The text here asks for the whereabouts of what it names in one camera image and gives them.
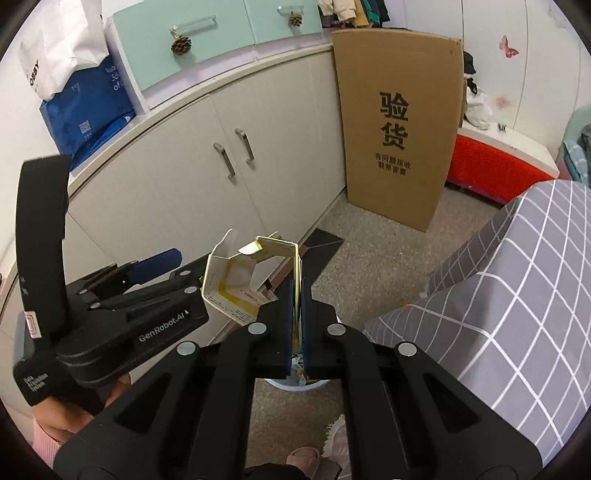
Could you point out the blue plastic bag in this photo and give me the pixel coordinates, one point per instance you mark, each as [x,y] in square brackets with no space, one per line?
[87,106]

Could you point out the black clothing heap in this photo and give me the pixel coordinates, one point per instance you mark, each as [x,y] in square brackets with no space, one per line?
[468,64]

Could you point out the wide mint drawer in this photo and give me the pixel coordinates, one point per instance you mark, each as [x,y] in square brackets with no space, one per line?
[207,50]

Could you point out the white paper bag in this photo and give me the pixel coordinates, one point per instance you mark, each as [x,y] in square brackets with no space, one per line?
[60,46]

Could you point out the black hanging coat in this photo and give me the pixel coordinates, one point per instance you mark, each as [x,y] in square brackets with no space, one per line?
[382,9]

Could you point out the white plastic bag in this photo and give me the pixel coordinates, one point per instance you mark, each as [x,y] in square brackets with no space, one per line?
[478,106]

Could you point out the red platform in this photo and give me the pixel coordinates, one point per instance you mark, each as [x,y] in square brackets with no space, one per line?
[489,173]

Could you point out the light blue bin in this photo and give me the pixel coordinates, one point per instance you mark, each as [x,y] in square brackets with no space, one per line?
[295,386]

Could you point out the cream hanging jacket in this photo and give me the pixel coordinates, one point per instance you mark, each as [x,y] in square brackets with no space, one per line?
[339,9]

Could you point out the white low cabinet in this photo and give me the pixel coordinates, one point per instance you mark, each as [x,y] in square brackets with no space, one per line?
[277,115]

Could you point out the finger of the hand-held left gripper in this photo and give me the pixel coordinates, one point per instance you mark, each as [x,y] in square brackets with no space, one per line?
[184,282]
[159,262]

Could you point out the white yellow carton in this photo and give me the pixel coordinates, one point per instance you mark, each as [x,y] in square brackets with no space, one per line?
[231,286]

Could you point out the white wardrobe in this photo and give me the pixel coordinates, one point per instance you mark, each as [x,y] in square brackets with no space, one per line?
[545,69]

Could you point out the large pine cone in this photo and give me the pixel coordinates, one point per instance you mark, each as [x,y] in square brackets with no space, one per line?
[181,45]

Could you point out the small black clip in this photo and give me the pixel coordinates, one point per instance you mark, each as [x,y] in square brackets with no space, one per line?
[502,128]

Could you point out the narrow mint drawer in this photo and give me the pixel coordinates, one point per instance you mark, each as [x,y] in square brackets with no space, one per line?
[268,27]

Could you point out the green hanging shirt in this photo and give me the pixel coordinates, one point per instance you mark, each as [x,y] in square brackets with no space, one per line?
[371,7]

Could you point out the person's left hand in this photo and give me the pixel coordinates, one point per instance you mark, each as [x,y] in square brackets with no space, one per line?
[64,417]

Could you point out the pink slipper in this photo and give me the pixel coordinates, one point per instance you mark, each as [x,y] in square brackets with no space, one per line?
[302,457]

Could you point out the white platform board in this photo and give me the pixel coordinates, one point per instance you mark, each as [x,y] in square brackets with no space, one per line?
[512,145]

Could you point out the beige fringed under cloth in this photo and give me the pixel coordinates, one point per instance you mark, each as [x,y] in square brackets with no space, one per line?
[339,443]

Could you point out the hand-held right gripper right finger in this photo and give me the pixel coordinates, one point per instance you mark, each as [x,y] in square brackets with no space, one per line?
[303,323]

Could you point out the tall cardboard box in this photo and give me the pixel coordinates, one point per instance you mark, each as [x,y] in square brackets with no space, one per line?
[397,184]

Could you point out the yellow hanging garment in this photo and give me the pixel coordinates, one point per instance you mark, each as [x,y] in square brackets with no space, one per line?
[361,9]

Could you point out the small pine cone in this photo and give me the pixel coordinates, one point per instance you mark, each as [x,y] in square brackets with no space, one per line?
[295,20]

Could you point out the pale pink butterfly sticker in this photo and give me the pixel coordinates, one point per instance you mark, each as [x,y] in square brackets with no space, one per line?
[502,101]

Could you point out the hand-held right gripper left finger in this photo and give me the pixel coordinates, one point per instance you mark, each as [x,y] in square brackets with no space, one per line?
[288,318]

